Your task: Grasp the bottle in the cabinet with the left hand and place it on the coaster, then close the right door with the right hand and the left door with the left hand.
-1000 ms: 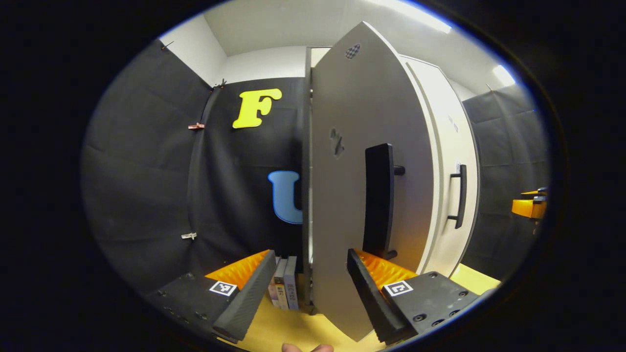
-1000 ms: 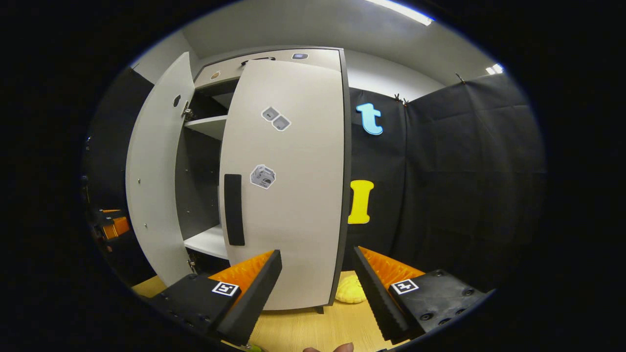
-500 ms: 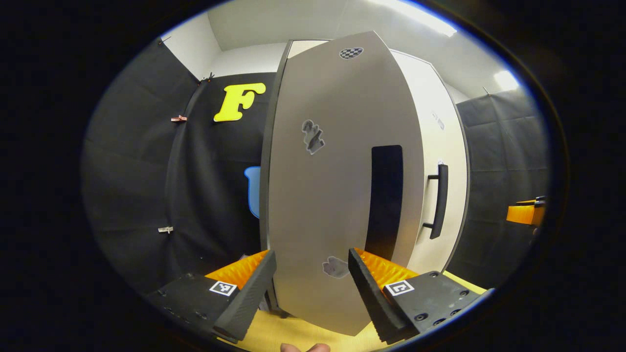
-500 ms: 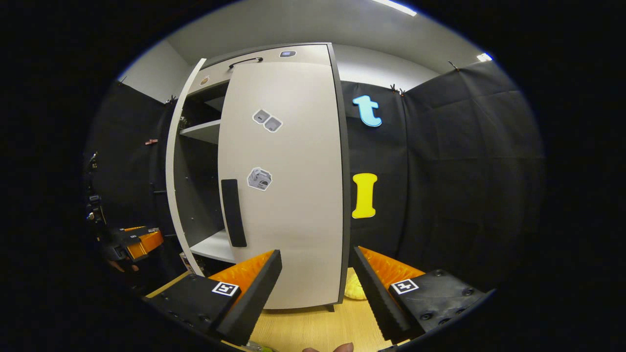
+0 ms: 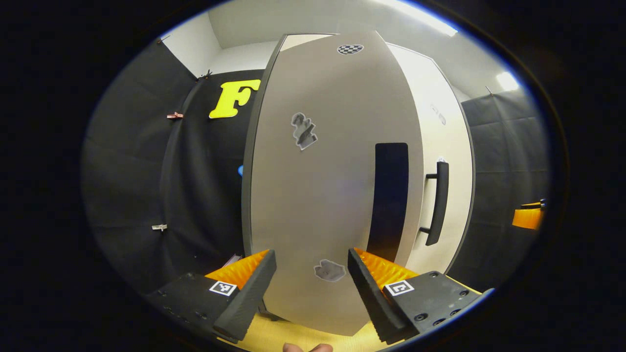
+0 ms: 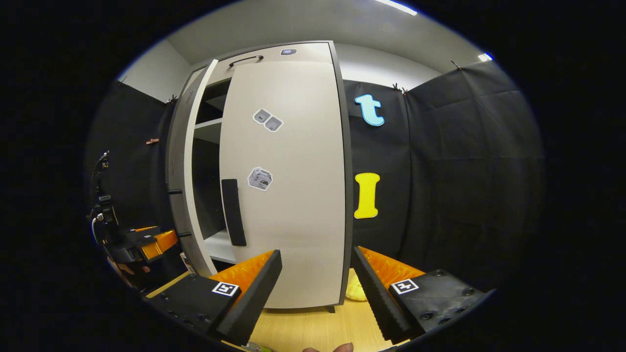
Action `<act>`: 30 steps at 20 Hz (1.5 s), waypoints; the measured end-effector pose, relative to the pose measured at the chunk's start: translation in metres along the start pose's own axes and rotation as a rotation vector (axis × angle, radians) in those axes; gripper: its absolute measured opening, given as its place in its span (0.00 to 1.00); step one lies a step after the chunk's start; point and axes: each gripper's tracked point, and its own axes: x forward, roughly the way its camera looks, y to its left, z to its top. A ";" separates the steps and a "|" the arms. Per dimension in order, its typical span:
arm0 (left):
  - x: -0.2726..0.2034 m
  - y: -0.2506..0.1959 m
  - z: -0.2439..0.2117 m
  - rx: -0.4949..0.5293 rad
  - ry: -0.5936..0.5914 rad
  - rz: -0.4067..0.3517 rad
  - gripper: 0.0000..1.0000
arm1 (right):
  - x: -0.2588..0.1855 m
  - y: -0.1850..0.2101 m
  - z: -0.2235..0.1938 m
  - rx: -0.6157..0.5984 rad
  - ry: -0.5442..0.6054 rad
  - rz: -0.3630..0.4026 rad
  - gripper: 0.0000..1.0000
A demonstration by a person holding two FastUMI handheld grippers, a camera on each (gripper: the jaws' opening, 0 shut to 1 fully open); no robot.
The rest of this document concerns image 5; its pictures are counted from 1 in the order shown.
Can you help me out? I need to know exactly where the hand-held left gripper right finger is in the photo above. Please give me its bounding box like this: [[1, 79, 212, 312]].
[[347, 248, 492, 344]]

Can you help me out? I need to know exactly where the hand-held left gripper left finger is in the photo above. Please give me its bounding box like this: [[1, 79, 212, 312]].
[[147, 249, 277, 343]]

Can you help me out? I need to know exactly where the white cabinet door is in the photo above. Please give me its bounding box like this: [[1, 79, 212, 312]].
[[245, 30, 425, 336], [386, 43, 474, 275]]

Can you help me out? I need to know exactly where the white and grey cabinet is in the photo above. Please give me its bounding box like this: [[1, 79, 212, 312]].
[[241, 32, 343, 257]]

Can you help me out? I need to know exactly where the black backdrop cloth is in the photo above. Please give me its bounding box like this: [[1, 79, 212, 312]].
[[81, 38, 266, 295], [447, 88, 551, 292]]

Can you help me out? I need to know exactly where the long ceiling light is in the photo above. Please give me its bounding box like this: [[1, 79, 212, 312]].
[[386, 0, 459, 37]]

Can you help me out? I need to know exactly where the black door handle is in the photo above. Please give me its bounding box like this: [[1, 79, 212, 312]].
[[419, 161, 449, 246]]

